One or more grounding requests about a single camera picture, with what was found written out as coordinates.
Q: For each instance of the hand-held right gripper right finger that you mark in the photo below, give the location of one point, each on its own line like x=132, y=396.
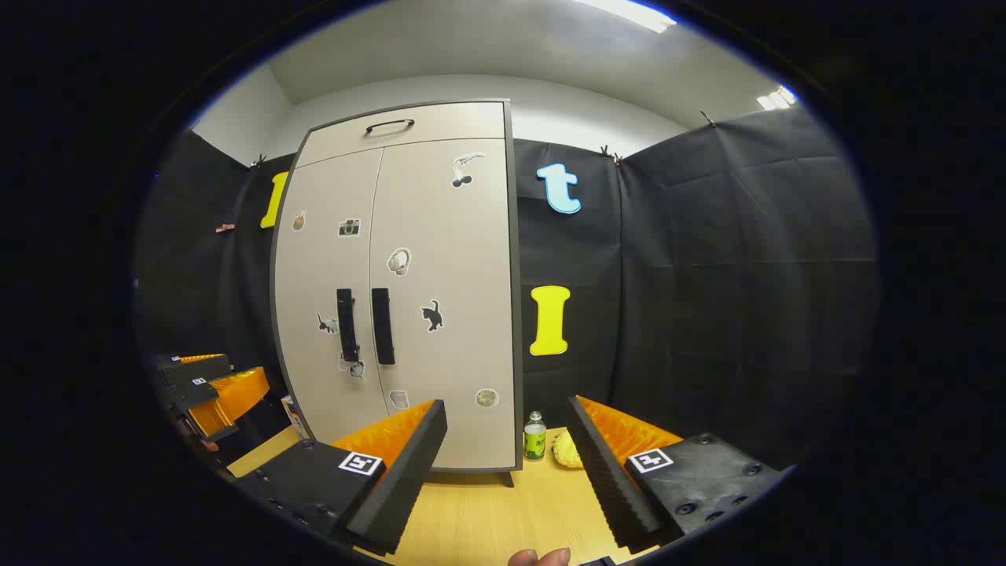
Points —
x=609, y=479

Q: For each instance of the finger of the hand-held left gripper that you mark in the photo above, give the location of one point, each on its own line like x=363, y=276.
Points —
x=228, y=401
x=196, y=369

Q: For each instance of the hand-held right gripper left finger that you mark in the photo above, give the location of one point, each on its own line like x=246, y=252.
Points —
x=401, y=479

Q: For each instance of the grey cabinet door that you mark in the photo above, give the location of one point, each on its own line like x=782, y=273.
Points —
x=464, y=259
x=322, y=267

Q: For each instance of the grey double-door shoe cabinet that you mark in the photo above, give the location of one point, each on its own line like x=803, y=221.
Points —
x=440, y=236

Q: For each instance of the cabinet drawer front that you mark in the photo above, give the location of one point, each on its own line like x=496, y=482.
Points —
x=440, y=130

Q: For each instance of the yellow round bun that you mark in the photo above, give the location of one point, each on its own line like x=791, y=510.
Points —
x=567, y=452

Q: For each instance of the white book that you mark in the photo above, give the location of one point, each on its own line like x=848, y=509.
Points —
x=295, y=417

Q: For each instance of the small green bottle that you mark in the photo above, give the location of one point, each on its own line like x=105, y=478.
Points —
x=535, y=442

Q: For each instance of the black backdrop cloth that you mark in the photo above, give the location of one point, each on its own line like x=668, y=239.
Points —
x=707, y=275

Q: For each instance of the small ceiling light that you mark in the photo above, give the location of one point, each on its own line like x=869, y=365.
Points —
x=776, y=97

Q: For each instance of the long ceiling light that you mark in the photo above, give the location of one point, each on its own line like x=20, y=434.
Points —
x=629, y=13

